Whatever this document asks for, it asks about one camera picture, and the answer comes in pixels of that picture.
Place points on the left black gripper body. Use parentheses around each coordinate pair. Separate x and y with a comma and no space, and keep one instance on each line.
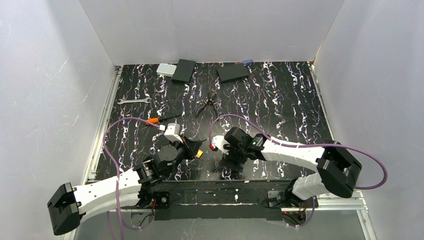
(190,147)

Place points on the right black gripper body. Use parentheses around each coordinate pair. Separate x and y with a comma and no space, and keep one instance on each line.
(228,156)

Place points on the brass padlock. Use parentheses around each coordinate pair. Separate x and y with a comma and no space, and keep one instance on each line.
(199,154)

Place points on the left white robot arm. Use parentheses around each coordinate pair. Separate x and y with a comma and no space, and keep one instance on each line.
(70,205)

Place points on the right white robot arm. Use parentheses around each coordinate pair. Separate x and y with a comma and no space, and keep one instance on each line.
(336,171)

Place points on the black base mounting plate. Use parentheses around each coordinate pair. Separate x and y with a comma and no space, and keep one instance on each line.
(221,199)

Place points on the silver open-end wrench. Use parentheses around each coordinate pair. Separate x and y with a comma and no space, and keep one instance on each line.
(146,100)

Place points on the black box right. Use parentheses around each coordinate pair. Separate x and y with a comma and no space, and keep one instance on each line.
(232,73)

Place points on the black box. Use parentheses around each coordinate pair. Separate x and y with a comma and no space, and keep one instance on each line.
(232,73)
(184,71)

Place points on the blue transparent small item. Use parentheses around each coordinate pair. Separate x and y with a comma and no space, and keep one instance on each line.
(245,62)

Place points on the white rectangular box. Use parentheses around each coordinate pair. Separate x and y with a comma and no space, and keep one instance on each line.
(166,70)

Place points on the black box left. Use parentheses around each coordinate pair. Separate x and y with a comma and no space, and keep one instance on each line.
(184,71)

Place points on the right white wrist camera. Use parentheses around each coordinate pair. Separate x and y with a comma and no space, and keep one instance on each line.
(217,143)

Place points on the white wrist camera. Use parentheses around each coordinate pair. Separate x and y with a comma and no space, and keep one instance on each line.
(172,132)
(217,143)

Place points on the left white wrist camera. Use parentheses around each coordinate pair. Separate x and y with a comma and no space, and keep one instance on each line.
(172,132)

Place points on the black handled pliers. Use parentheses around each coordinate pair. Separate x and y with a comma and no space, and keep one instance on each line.
(210,101)

